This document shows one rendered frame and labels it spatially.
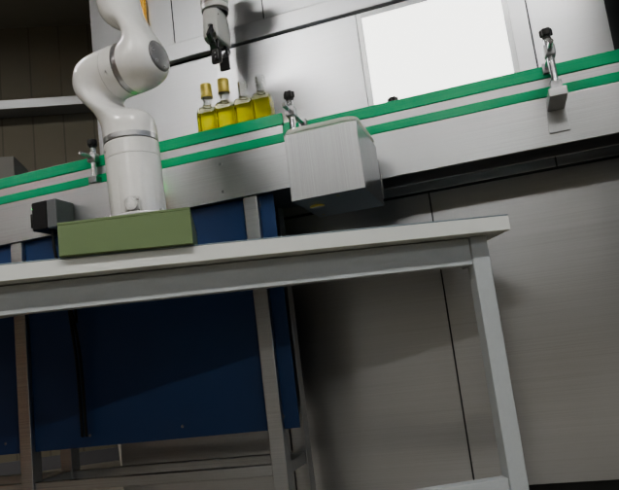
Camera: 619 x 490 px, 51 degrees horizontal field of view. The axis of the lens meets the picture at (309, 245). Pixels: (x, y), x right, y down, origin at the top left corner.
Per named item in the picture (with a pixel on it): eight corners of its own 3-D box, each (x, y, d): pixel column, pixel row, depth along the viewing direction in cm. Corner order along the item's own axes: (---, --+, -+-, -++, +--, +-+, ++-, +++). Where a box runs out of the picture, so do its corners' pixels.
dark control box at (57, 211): (75, 231, 183) (74, 203, 185) (56, 227, 176) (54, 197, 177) (51, 236, 186) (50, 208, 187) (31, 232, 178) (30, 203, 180)
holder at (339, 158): (388, 209, 167) (379, 152, 170) (364, 187, 141) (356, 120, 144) (325, 221, 172) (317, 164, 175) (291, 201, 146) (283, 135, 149)
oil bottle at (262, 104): (282, 162, 187) (273, 93, 190) (275, 157, 182) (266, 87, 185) (263, 166, 189) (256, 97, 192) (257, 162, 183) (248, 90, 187)
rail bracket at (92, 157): (104, 184, 185) (100, 139, 187) (87, 179, 178) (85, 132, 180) (91, 187, 186) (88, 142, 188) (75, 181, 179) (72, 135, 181)
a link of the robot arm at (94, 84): (134, 130, 137) (122, 26, 141) (69, 154, 145) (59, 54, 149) (169, 144, 148) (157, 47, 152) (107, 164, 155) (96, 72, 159)
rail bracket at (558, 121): (569, 131, 158) (553, 46, 162) (576, 110, 142) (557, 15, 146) (549, 136, 159) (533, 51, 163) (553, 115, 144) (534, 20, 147)
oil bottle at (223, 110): (245, 171, 190) (237, 102, 194) (237, 166, 185) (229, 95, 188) (227, 175, 192) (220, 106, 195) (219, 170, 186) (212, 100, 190)
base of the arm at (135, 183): (177, 209, 133) (166, 124, 136) (84, 223, 132) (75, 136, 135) (189, 227, 152) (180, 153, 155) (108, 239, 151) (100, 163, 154)
